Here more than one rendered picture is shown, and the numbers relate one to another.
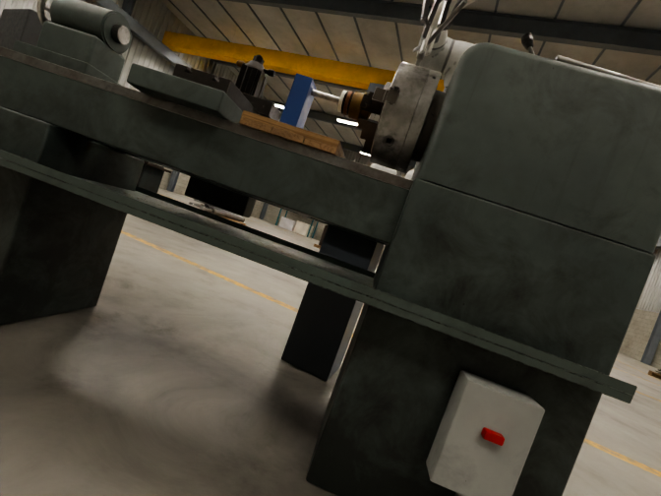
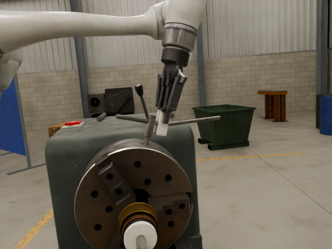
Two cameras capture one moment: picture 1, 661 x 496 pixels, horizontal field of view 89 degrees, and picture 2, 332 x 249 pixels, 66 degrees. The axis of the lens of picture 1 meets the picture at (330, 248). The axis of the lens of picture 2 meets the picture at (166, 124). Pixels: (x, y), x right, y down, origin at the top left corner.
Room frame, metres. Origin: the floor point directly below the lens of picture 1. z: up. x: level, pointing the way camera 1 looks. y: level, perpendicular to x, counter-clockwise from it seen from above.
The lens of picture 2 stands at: (1.21, 0.61, 1.38)
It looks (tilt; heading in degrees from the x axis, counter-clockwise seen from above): 8 degrees down; 253
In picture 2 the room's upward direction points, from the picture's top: 4 degrees counter-clockwise
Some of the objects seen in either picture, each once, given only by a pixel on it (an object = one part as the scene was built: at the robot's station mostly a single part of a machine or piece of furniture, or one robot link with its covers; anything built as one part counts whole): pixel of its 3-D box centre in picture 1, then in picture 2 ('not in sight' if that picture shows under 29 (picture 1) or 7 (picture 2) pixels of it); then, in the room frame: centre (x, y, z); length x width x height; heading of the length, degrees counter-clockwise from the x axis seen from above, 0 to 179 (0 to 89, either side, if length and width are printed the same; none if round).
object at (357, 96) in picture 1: (357, 105); (138, 225); (1.13, 0.07, 1.08); 0.09 x 0.09 x 0.09; 83
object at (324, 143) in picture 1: (301, 150); not in sight; (1.15, 0.20, 0.88); 0.36 x 0.30 x 0.04; 173
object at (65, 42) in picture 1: (83, 43); not in sight; (1.26, 1.12, 1.01); 0.30 x 0.20 x 0.29; 83
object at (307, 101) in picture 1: (295, 113); not in sight; (1.16, 0.26, 1.00); 0.08 x 0.06 x 0.23; 173
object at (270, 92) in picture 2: not in sight; (271, 104); (-4.96, -6.89, 0.50); 1.61 x 0.44 x 1.00; 72
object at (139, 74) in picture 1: (216, 121); not in sight; (1.23, 0.54, 0.89); 0.53 x 0.30 x 0.06; 173
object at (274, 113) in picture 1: (250, 106); not in sight; (1.26, 0.46, 1.00); 0.20 x 0.10 x 0.05; 83
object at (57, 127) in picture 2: not in sight; (68, 130); (1.94, -8.32, 0.22); 1.25 x 0.86 x 0.44; 75
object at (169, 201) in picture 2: (379, 100); (171, 205); (1.04, 0.01, 1.08); 0.12 x 0.11 x 0.05; 173
